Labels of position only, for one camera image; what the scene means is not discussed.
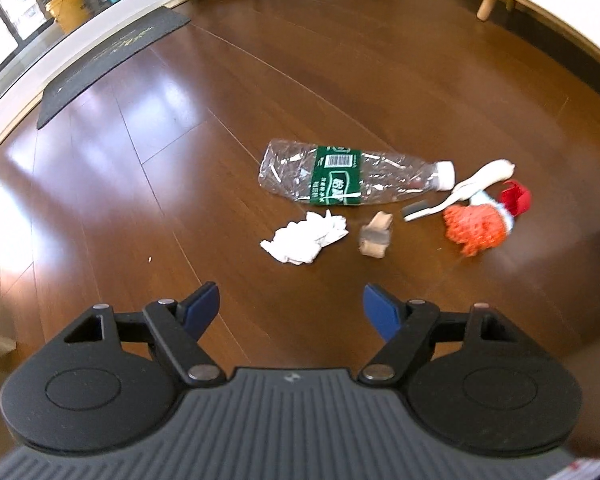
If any glass balcony door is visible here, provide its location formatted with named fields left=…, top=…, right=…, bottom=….
left=0, top=0, right=186, bottom=126

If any dark grey door mat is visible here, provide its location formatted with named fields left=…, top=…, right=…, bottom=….
left=36, top=8, right=192, bottom=130

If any yellow bucket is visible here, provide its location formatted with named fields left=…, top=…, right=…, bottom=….
left=45, top=0, right=90, bottom=33

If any crushed clear plastic bottle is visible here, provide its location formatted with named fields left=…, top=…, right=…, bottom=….
left=257, top=137, right=456, bottom=207

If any small cardboard piece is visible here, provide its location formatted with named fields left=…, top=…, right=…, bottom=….
left=357, top=211, right=393, bottom=259

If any white toothbrush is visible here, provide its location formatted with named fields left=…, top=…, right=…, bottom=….
left=402, top=159, right=517, bottom=222

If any small red plastic cap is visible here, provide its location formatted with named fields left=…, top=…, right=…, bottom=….
left=500, top=179, right=532, bottom=217

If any orange foam net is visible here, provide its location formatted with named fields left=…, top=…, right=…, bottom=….
left=442, top=202, right=512, bottom=257

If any white tissue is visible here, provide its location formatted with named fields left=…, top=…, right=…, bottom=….
left=260, top=210, right=350, bottom=266

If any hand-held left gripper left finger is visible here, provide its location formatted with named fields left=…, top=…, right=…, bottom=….
left=55, top=282, right=226, bottom=387

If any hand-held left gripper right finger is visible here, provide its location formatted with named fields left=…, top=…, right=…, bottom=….
left=358, top=284, right=531, bottom=386

